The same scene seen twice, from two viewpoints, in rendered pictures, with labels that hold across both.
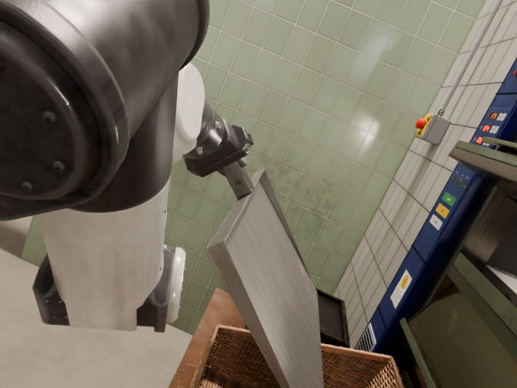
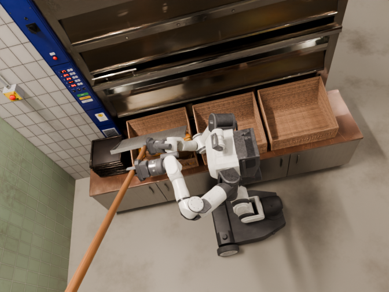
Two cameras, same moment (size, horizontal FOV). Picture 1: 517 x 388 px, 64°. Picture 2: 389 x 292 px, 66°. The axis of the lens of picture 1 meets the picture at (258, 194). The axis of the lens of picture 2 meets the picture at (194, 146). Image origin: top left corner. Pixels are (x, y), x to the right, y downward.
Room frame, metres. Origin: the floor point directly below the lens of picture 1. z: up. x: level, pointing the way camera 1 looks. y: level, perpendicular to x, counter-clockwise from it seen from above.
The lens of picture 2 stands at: (0.29, 1.25, 2.90)
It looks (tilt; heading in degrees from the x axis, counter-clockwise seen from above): 57 degrees down; 277
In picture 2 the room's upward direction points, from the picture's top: 19 degrees counter-clockwise
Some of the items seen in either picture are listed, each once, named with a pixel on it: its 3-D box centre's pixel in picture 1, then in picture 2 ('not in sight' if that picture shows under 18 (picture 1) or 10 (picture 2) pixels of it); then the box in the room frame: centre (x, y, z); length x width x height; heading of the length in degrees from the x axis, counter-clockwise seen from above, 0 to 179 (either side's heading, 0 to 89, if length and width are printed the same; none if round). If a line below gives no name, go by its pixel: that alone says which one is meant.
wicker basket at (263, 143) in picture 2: not in sight; (228, 128); (0.14, -0.26, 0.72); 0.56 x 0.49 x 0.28; 179
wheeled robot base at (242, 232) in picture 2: not in sight; (246, 213); (0.15, 0.33, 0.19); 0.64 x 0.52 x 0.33; 0
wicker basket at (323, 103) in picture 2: not in sight; (295, 113); (-0.44, -0.26, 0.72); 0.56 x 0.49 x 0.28; 179
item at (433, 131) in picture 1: (431, 128); (13, 92); (1.66, -0.51, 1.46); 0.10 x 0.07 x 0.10; 179
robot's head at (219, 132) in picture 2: not in sight; (218, 140); (0.26, 0.33, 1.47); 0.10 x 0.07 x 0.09; 86
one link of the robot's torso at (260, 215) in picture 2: not in sight; (250, 209); (0.11, 0.34, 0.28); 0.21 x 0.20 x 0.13; 0
